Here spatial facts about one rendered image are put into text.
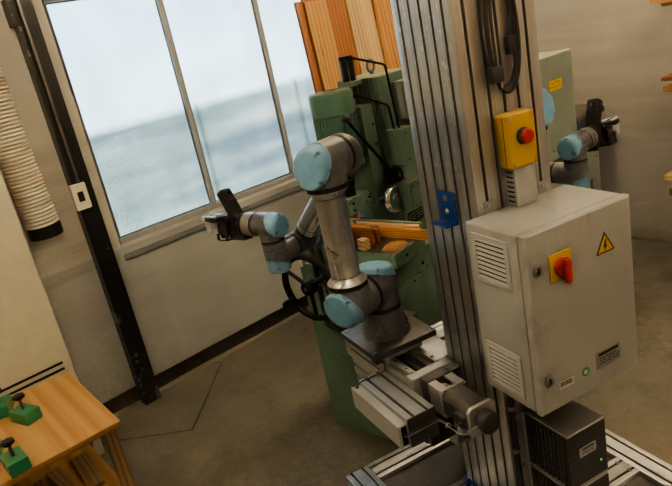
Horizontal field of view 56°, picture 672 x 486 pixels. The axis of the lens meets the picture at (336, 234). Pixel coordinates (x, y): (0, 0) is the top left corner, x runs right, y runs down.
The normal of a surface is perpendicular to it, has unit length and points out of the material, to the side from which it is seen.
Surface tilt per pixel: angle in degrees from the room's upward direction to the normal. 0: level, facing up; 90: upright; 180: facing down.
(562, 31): 90
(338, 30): 87
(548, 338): 90
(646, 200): 90
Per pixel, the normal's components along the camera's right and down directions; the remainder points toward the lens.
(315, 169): -0.63, 0.23
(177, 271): 0.66, 0.11
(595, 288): 0.45, 0.19
